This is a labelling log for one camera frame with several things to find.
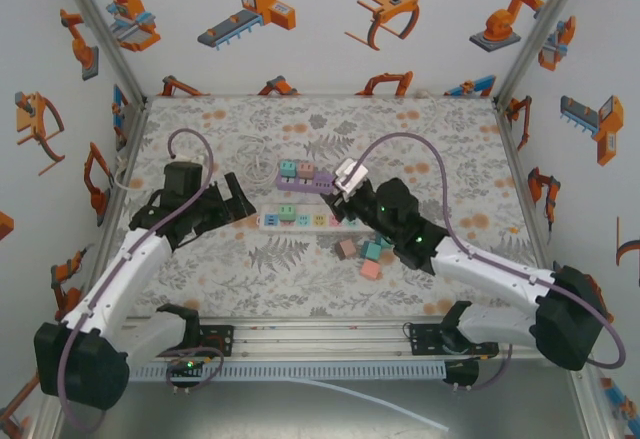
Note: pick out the dark teal USB charger plug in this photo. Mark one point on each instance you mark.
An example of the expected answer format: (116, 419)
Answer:
(287, 168)

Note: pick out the salmon pink charger plug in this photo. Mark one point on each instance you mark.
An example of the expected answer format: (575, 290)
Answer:
(371, 270)

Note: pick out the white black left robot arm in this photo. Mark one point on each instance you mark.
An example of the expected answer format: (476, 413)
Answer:
(115, 279)

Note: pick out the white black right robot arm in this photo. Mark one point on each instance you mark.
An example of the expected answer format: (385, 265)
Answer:
(500, 271)

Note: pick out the brownish pink charger plug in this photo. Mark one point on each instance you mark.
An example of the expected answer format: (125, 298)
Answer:
(345, 249)

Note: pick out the green charger plug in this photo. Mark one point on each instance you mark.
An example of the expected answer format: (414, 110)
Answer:
(286, 212)

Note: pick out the white power strip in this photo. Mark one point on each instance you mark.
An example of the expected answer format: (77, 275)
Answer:
(320, 228)

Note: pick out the purple power strip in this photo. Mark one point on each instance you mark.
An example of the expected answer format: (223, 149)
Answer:
(300, 186)

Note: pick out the floral patterned table cover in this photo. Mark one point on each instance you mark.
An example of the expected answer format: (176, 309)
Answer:
(280, 284)

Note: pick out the white plastic tube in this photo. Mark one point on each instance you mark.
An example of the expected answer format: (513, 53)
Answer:
(380, 401)

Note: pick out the aluminium side rail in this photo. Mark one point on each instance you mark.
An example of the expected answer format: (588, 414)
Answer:
(112, 204)
(520, 179)

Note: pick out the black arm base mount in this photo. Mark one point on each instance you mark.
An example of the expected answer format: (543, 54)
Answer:
(425, 341)
(215, 339)

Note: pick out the aluminium mounting rail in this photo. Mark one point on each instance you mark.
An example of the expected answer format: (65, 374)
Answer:
(320, 339)

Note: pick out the aluminium frame post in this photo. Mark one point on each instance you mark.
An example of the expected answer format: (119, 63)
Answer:
(542, 26)
(100, 29)

